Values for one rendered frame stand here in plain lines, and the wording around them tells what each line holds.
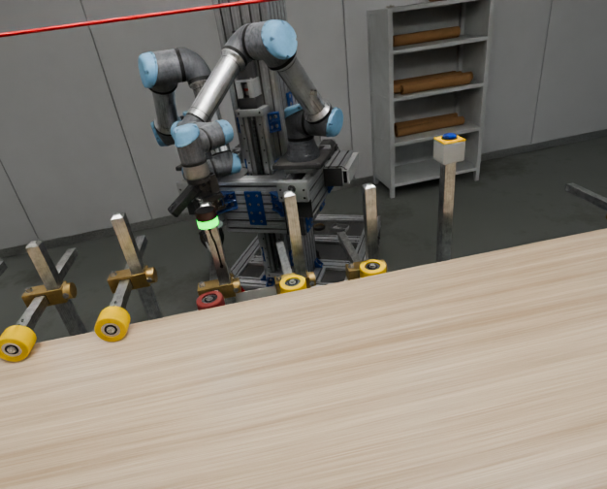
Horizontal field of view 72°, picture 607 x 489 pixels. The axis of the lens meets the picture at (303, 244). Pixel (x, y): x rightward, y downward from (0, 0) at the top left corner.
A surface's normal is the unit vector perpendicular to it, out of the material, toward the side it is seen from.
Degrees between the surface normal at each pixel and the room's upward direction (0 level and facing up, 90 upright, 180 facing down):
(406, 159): 90
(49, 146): 90
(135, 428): 0
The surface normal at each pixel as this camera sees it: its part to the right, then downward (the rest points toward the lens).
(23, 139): 0.22, 0.45
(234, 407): -0.12, -0.87
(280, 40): 0.72, 0.15
